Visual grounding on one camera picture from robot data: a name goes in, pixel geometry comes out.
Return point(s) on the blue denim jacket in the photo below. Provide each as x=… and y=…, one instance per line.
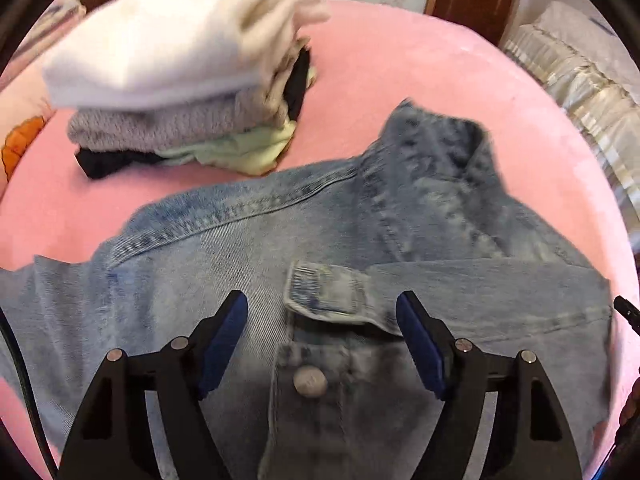
x=321, y=385

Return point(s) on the pink cartoon pillow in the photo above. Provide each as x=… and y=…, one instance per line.
x=25, y=103

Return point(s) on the light green folded garment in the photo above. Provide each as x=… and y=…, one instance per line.
x=256, y=151

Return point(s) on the grey knitted folded sweater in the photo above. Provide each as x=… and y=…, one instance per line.
x=176, y=125

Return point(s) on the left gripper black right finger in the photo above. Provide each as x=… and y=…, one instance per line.
x=529, y=437

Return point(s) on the cream ruffled covered furniture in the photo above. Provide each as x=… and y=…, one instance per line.
x=591, y=76

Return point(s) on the pink bed blanket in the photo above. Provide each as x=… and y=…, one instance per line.
x=370, y=60

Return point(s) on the black folded garment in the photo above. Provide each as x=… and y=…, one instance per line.
x=99, y=165

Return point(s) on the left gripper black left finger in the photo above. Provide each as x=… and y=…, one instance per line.
x=111, y=437

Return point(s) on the white folded sweater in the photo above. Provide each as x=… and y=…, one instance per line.
x=148, y=54

